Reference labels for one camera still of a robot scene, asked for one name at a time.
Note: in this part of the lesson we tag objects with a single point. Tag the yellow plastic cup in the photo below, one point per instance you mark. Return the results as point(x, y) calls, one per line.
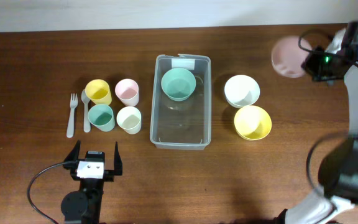
point(98, 91)

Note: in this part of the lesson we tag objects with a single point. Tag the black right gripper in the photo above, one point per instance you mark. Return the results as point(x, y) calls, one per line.
point(308, 66)

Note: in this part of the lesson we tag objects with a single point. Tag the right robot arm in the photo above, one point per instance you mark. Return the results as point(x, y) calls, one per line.
point(235, 179)

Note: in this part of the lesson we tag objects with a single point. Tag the clear plastic container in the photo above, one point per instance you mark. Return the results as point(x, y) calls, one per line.
point(184, 125)

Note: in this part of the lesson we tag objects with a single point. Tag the pink plastic bowl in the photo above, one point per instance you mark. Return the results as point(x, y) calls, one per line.
point(287, 57)

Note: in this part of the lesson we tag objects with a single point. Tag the white plastic fork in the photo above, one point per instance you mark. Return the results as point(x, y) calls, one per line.
point(73, 105)

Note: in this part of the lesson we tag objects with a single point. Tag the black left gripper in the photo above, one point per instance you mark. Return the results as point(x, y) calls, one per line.
point(109, 175)

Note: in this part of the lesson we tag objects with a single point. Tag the green plastic cup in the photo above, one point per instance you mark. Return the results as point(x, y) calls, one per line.
point(102, 117)

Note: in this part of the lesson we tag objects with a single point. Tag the white plastic spoon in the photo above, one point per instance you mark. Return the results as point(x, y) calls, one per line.
point(86, 122)

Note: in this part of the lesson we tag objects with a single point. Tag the yellow plastic bowl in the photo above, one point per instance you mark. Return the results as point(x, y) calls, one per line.
point(252, 123)

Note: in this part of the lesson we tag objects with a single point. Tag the green plastic bowl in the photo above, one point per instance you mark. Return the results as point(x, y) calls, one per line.
point(178, 84)

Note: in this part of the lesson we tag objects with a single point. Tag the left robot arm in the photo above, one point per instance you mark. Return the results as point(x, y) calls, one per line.
point(84, 205)

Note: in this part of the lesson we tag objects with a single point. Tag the cream plastic cup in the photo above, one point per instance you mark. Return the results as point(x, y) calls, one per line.
point(129, 119)

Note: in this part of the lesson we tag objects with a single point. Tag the pink plastic cup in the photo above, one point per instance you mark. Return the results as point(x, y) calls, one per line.
point(127, 90)

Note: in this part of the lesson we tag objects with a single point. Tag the white plastic bowl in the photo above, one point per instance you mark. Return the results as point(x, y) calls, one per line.
point(241, 91)

